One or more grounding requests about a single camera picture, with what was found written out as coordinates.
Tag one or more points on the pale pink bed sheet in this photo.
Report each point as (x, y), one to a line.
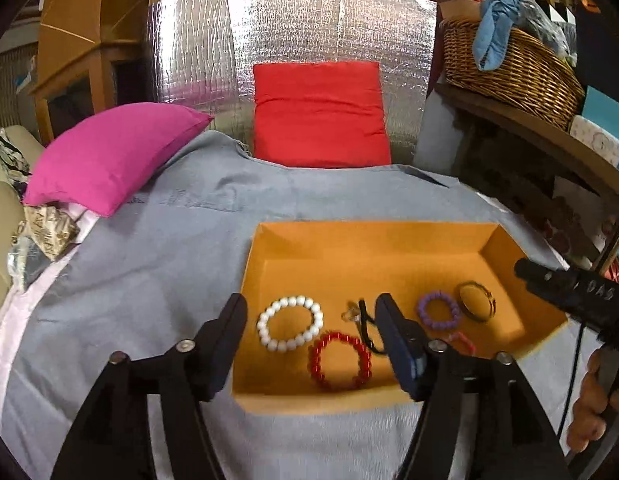
(4, 320)

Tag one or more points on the light blue cardboard box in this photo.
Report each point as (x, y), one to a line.
(609, 110)

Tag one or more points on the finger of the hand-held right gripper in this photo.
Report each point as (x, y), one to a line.
(532, 272)

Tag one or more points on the wooden table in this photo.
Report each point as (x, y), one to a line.
(539, 132)

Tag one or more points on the white patterned box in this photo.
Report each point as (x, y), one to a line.
(594, 137)

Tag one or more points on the person's right hand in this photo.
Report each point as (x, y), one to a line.
(587, 405)

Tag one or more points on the orange cardboard box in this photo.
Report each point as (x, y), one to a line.
(339, 270)

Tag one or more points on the navy blue bag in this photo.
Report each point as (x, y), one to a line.
(599, 50)

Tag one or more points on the black and white patterned cloth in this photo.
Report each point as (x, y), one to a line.
(9, 160)

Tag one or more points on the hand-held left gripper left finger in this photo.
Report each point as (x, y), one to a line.
(224, 345)

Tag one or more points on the gold patterned wrapped bundle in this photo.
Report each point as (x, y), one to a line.
(49, 230)

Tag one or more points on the small red pillow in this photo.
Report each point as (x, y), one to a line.
(319, 115)

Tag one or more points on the black bangle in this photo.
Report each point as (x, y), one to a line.
(461, 297)

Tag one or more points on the pink pillow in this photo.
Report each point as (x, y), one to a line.
(114, 155)

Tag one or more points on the silver foil insulation sheet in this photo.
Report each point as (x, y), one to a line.
(289, 25)

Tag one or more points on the grey cloth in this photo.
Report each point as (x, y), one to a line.
(139, 285)

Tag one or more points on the orange wooden panel cabinet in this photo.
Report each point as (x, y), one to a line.
(74, 10)

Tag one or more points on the large wicker basket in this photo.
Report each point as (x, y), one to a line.
(514, 75)

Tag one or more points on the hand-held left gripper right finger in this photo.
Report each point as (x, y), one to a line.
(399, 345)

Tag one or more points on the blue cloth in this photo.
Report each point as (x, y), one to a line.
(494, 35)

